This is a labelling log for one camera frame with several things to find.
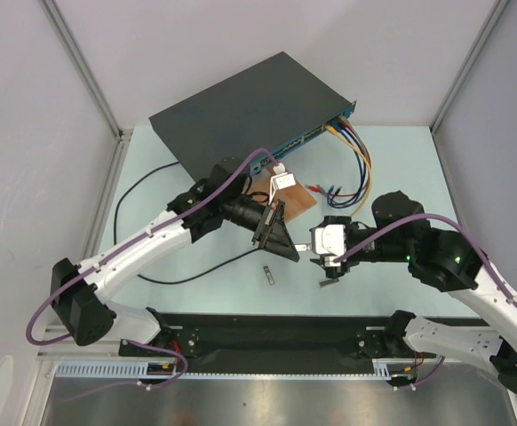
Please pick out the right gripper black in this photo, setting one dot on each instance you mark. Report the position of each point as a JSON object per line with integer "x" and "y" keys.
{"x": 330, "y": 270}

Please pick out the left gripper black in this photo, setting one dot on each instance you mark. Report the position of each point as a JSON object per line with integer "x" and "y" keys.
{"x": 271, "y": 231}

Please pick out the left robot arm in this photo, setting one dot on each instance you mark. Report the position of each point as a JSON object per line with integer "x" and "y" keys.
{"x": 82, "y": 294}

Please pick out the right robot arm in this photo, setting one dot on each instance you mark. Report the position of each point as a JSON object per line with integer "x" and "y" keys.
{"x": 440, "y": 254}

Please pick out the wooden board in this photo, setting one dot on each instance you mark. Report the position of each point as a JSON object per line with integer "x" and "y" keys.
{"x": 296, "y": 198}

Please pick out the light blue table mat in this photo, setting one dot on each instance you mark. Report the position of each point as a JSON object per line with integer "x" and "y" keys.
{"x": 221, "y": 274}

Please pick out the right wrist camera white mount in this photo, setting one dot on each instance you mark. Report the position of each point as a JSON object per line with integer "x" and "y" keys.
{"x": 328, "y": 240}

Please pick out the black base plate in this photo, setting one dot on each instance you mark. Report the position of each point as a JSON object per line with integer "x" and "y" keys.
{"x": 273, "y": 344}

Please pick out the black network switch blue front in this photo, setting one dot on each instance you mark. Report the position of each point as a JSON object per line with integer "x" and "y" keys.
{"x": 276, "y": 104}

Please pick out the aluminium rail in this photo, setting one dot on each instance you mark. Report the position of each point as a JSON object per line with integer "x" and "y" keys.
{"x": 102, "y": 360}

